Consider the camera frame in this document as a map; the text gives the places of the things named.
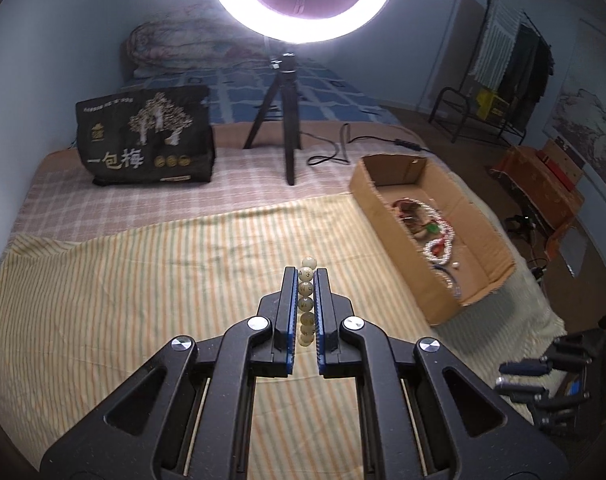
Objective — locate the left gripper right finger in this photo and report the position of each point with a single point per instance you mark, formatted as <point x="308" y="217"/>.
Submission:
<point x="335" y="358"/>

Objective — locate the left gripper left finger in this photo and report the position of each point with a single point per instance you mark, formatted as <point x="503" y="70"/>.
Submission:
<point x="275" y="354"/>

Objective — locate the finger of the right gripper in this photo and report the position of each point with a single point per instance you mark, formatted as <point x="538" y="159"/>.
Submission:
<point x="520" y="393"/>
<point x="526" y="367"/>

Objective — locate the brown leather watch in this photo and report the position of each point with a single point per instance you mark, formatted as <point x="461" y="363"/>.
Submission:
<point x="413" y="216"/>

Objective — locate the blue bangle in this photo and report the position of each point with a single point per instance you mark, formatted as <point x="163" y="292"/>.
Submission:
<point x="446" y="276"/>

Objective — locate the cardboard box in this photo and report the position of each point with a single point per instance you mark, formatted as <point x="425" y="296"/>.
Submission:
<point x="459" y="231"/>

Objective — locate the orange cloth covered box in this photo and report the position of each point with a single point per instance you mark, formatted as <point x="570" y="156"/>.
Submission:
<point x="555" y="208"/>

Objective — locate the black snack bag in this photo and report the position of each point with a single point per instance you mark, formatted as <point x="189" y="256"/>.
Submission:
<point x="147" y="136"/>

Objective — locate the yellow striped cloth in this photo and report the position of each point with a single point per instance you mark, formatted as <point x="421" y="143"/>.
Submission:
<point x="76" y="319"/>

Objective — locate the yellow crate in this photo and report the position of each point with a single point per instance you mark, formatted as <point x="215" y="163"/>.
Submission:
<point x="491" y="107"/>

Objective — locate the black metal rack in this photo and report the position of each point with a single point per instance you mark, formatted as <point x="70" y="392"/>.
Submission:
<point x="453" y="90"/>

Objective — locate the folded floral quilt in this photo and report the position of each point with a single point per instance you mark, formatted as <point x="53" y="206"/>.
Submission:
<point x="199" y="37"/>

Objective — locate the dark hanging clothes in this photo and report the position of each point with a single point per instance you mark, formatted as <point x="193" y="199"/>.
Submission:
<point x="525" y="80"/>

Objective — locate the white striped hanging towel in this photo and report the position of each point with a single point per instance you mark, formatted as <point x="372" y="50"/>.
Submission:
<point x="498" y="39"/>

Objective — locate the wall landscape painting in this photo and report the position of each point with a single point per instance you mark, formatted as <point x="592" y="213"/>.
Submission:
<point x="579" y="114"/>

